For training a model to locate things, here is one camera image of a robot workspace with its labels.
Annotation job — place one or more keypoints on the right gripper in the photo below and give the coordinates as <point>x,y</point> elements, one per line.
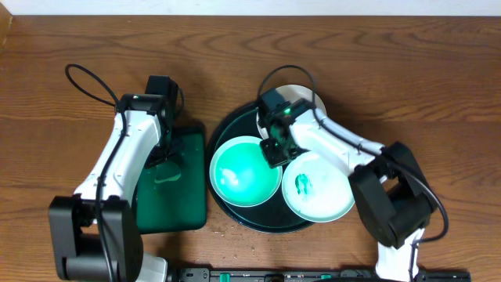
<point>273,159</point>

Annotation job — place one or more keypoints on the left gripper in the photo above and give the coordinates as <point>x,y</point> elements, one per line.
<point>160,157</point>

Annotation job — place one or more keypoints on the white plate top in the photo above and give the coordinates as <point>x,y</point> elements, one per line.
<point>301,94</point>

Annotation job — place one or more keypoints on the white plate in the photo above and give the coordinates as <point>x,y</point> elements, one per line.
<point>301,94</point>
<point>240,175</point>
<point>316,189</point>

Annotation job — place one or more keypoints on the green sponge cloth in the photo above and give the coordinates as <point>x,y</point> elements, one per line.
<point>168,171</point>

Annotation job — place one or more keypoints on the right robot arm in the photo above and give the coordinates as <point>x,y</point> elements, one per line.
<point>393,198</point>

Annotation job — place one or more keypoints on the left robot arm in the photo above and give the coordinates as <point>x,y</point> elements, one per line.
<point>94,232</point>

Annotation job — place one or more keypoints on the green rectangular tray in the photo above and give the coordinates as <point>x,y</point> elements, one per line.
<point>180,205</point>

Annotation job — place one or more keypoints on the round black tray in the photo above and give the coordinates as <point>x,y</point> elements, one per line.
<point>273,216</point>

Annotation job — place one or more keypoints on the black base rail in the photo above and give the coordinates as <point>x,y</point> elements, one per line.
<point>201,274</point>

